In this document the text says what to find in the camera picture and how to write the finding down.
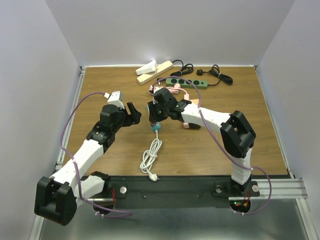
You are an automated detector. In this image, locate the pink power strip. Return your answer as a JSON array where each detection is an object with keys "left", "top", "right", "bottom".
[{"left": 183, "top": 93, "right": 191, "bottom": 129}]

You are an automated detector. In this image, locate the black charger block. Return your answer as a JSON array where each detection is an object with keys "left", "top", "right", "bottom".
[{"left": 188, "top": 123, "right": 201, "bottom": 130}]

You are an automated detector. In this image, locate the small grey plug adapter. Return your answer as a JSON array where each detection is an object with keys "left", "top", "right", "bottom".
[{"left": 150, "top": 122, "right": 161, "bottom": 129}]

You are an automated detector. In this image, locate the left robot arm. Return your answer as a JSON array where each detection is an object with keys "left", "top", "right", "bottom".
[{"left": 34, "top": 102, "right": 142, "bottom": 226}]

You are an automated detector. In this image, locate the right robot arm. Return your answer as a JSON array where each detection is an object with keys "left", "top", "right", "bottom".
[{"left": 147, "top": 88, "right": 256, "bottom": 195}]

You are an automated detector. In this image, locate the white wedge adapter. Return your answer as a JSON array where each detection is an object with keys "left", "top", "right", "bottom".
[{"left": 135, "top": 60, "right": 158, "bottom": 76}]

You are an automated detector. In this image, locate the cream power strip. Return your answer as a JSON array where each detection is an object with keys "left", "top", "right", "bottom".
[{"left": 137, "top": 60, "right": 173, "bottom": 85}]

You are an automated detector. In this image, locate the green power strip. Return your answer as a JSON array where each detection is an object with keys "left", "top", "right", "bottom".
[{"left": 165, "top": 78, "right": 209, "bottom": 90}]

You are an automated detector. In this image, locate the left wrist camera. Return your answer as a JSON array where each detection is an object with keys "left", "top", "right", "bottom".
[{"left": 107, "top": 90, "right": 125, "bottom": 109}]

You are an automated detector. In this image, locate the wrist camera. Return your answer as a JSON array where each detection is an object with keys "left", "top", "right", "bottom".
[
  {"left": 107, "top": 90, "right": 125, "bottom": 109},
  {"left": 148, "top": 85, "right": 164, "bottom": 96}
]

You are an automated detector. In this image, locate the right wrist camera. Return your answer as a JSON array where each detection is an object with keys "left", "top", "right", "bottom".
[{"left": 148, "top": 85, "right": 164, "bottom": 96}]

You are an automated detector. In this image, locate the white coiled cable with plug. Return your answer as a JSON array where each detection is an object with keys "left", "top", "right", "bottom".
[{"left": 139, "top": 129, "right": 163, "bottom": 182}]

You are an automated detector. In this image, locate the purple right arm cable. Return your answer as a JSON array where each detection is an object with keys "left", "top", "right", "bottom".
[{"left": 151, "top": 76, "right": 273, "bottom": 216}]

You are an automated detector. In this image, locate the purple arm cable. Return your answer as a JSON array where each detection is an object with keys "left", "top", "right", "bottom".
[
  {"left": 59, "top": 91, "right": 133, "bottom": 219},
  {"left": 151, "top": 76, "right": 273, "bottom": 216}
]

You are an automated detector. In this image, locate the black cable of cream strip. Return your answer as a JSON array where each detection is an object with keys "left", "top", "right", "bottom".
[{"left": 156, "top": 59, "right": 194, "bottom": 86}]

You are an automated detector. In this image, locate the black cable of green strip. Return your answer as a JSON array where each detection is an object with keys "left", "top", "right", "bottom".
[{"left": 196, "top": 64, "right": 234, "bottom": 87}]

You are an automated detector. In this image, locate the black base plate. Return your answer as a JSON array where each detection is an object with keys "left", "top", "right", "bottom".
[{"left": 82, "top": 175, "right": 261, "bottom": 210}]

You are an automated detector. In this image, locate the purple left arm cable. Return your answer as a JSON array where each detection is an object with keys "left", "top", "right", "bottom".
[{"left": 59, "top": 91, "right": 133, "bottom": 219}]

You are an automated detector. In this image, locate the aluminium frame rail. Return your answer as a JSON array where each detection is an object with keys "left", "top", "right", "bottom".
[{"left": 28, "top": 65, "right": 87, "bottom": 240}]

